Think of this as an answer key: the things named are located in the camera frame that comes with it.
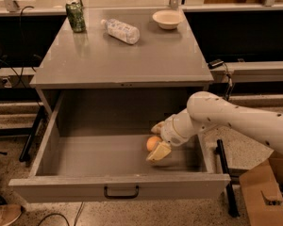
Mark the white bowl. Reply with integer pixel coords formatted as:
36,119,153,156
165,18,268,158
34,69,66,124
152,10,184,30

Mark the black stand leg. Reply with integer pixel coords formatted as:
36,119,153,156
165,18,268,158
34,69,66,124
19,105,45,162
215,139,241,219

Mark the black right stand leg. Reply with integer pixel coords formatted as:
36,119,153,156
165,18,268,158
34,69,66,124
215,139,241,219

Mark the black cable left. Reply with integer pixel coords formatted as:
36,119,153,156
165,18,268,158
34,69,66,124
0,6,43,106

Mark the orange fruit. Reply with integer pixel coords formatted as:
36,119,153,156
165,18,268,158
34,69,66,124
146,136,162,152

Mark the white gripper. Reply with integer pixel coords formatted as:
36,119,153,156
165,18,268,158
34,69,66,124
146,115,189,162

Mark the black left stand leg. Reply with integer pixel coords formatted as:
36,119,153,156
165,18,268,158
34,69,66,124
19,105,45,162

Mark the black floor cable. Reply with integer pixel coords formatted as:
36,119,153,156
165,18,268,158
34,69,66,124
37,202,86,226

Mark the grey cabinet counter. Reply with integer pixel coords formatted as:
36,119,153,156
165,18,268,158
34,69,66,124
30,7,215,115

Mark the black power adapter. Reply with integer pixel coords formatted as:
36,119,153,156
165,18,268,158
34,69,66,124
208,59,224,70

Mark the clear plastic water bottle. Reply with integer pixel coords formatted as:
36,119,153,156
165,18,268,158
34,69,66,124
101,19,140,45

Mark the green soda can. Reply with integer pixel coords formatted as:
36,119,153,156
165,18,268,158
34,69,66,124
65,0,86,33

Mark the open grey drawer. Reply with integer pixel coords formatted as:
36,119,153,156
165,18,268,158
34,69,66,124
9,89,230,202

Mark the black drawer handle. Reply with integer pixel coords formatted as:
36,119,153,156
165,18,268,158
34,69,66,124
104,186,140,200

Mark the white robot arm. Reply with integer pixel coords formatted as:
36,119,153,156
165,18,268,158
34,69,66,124
146,91,283,162

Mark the black cable right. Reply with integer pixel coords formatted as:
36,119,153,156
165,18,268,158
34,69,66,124
221,63,235,102

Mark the brown cardboard box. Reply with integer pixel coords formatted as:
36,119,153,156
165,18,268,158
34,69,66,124
239,152,283,226

